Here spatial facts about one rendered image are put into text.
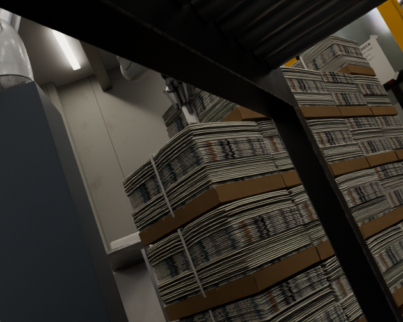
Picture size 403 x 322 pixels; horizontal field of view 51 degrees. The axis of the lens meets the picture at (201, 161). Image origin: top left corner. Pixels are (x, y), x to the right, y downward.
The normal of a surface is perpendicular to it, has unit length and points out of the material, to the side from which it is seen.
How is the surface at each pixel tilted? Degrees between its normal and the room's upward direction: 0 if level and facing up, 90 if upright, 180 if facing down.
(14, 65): 96
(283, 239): 90
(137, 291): 90
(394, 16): 90
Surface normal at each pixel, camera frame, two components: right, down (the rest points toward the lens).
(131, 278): 0.01, -0.28
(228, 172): 0.61, -0.43
